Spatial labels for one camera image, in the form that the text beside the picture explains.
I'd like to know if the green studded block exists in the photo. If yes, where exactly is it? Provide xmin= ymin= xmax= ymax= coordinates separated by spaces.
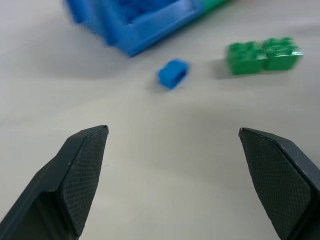
xmin=259 ymin=36 xmax=304 ymax=72
xmin=225 ymin=41 xmax=270 ymax=76

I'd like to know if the green plastic bin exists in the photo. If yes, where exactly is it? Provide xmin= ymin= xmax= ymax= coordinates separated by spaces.
xmin=201 ymin=0 xmax=235 ymax=16

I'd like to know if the small blue block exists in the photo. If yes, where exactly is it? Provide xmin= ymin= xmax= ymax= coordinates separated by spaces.
xmin=157 ymin=58 xmax=191 ymax=91

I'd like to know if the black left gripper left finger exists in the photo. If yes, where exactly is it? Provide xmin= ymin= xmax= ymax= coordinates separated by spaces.
xmin=0 ymin=124 xmax=110 ymax=240

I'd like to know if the blue plastic bin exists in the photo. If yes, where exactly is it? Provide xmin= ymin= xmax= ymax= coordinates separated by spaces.
xmin=61 ymin=0 xmax=208 ymax=58

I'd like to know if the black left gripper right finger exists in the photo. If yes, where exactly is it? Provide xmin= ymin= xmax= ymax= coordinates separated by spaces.
xmin=238 ymin=127 xmax=320 ymax=240

